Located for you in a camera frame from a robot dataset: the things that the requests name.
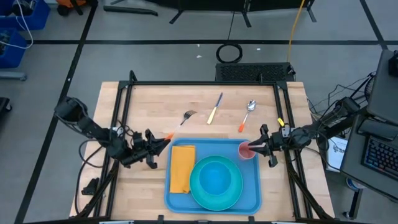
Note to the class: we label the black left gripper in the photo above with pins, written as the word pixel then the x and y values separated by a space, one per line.
pixel 136 149

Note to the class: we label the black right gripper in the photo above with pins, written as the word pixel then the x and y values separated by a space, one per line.
pixel 278 141

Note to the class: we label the pink cup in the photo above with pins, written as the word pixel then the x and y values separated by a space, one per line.
pixel 244 152

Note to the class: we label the yellow cloth napkin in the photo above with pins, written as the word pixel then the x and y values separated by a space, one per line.
pixel 183 168

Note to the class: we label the blue plastic tray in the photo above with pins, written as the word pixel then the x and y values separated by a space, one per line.
pixel 248 186

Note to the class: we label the teal plate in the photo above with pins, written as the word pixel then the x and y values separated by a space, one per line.
pixel 196 186

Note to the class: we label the blue bowl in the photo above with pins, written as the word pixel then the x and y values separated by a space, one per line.
pixel 216 178

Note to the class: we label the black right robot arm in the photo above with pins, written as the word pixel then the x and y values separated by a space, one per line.
pixel 323 124

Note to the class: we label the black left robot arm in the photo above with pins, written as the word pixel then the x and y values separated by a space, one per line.
pixel 90 129

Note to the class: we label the yellow tag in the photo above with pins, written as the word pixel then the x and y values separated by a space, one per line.
pixel 281 122

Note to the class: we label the white paper sheet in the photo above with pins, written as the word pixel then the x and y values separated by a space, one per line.
pixel 337 152

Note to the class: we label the grey desk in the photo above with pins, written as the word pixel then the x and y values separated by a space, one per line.
pixel 351 158

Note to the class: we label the black backlit keyboard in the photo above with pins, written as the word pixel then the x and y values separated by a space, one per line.
pixel 381 157

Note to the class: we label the grey laptop lid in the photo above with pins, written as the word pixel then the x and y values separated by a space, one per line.
pixel 384 90

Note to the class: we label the black floor bar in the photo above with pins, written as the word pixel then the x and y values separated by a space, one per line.
pixel 130 10

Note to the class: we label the black chair base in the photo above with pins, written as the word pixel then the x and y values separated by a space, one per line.
pixel 4 104

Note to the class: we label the grey floor bar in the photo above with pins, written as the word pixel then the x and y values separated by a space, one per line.
pixel 12 75

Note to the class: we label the orange and black machine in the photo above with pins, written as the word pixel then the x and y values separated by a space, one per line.
pixel 70 3

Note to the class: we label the blue plastic storage bin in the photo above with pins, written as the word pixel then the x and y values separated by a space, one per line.
pixel 37 18
pixel 12 53

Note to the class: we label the black aluminium table frame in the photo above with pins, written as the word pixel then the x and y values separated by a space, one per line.
pixel 202 83

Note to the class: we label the black clamp bracket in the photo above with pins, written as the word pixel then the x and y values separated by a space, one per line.
pixel 91 186

